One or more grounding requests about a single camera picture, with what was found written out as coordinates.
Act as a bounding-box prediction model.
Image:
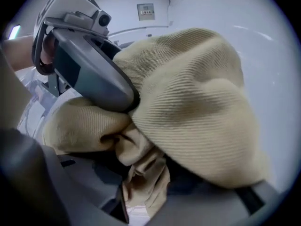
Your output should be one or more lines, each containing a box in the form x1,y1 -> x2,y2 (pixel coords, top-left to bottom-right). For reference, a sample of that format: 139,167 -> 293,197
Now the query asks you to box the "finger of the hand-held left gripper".
51,28 -> 141,114

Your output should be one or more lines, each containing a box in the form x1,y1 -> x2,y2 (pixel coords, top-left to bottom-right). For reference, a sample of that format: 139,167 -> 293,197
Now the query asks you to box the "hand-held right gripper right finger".
145,180 -> 283,226

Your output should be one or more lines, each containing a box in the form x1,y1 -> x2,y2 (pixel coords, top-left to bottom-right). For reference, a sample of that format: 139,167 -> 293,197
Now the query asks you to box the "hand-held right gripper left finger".
35,145 -> 130,226

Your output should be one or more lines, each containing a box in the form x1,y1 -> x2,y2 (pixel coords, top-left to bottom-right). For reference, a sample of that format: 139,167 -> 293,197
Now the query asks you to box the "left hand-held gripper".
32,0 -> 123,96

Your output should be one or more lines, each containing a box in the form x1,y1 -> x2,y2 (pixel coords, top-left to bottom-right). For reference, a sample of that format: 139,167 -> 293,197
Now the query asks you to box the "tan yellow garment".
43,27 -> 271,221

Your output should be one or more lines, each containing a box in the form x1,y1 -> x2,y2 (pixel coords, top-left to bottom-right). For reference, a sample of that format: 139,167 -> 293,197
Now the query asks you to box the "person's left hand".
40,34 -> 56,65

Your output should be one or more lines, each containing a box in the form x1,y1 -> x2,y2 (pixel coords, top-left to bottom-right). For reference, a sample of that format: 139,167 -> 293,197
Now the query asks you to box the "ceiling tube light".
8,24 -> 22,40

